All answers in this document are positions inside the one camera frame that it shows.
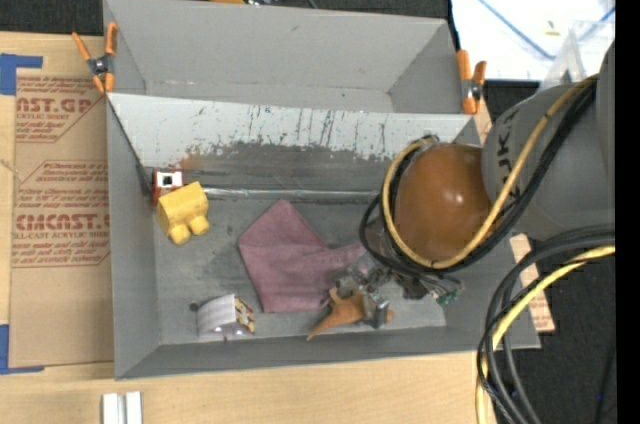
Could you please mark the yellow toy block figure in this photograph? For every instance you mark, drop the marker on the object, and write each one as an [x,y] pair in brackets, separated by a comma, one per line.
[182,209]

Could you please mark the small red and white box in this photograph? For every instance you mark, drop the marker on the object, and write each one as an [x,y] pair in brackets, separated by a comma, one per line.
[167,180]

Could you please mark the grey metal bin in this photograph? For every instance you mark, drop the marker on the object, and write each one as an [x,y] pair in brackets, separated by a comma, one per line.
[200,52]

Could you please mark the brown cardboard board red print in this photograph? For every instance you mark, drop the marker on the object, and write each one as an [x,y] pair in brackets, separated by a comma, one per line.
[60,302]

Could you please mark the pink cloth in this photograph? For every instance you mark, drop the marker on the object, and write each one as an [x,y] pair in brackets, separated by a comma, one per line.
[290,262]

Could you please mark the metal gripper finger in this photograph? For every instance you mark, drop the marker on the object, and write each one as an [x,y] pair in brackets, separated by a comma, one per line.
[380,309]
[347,286]

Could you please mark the white packet with patterned end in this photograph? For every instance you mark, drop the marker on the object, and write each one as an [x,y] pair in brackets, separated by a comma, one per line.
[217,314]

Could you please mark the orange toy carrot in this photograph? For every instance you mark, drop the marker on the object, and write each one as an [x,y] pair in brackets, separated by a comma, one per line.
[345,312]

